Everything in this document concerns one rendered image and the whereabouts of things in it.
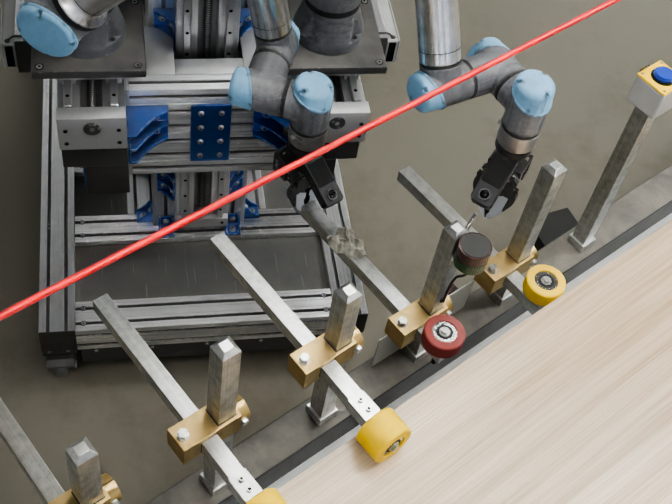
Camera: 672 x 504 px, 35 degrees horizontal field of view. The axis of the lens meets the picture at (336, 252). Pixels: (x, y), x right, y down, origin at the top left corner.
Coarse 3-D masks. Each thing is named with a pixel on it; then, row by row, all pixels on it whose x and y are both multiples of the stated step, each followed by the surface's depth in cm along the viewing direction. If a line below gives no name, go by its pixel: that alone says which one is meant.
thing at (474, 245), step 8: (464, 240) 185; (472, 240) 185; (480, 240) 185; (464, 248) 184; (472, 248) 184; (480, 248) 184; (488, 248) 184; (472, 256) 183; (480, 256) 183; (448, 264) 191; (448, 288) 198
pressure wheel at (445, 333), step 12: (432, 324) 199; (444, 324) 199; (456, 324) 199; (432, 336) 197; (444, 336) 198; (456, 336) 198; (432, 348) 197; (444, 348) 196; (456, 348) 196; (432, 360) 206
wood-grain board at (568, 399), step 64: (640, 256) 216; (576, 320) 204; (640, 320) 206; (448, 384) 192; (512, 384) 194; (576, 384) 195; (640, 384) 197; (448, 448) 184; (512, 448) 186; (576, 448) 187; (640, 448) 189
